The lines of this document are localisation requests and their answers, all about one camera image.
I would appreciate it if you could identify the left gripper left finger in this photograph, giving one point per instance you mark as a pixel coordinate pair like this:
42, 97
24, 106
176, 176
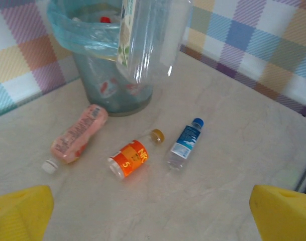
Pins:
19, 216

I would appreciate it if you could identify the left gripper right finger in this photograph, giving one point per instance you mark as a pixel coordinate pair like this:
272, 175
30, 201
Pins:
286, 218

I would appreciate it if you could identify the pink label plastic bottle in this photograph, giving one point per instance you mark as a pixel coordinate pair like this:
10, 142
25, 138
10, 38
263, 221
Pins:
77, 135

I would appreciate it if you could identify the red white label water bottle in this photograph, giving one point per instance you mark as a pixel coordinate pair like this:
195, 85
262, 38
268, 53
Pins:
107, 88

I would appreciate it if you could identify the translucent grey plastic bin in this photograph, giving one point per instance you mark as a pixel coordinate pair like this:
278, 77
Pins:
92, 75

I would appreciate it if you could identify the green flower label bottle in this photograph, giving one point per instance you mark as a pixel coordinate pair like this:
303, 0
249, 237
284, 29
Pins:
152, 37

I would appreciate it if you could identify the blue label water bottle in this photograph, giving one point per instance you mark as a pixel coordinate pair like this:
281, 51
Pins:
184, 143

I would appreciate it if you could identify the blue plastic bin liner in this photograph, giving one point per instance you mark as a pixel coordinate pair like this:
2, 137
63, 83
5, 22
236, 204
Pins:
67, 37

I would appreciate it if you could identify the clear bottle small red label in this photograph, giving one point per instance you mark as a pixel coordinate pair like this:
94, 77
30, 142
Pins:
105, 19

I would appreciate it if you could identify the orange label plastic bottle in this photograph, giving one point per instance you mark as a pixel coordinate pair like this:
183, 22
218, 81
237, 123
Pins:
130, 158

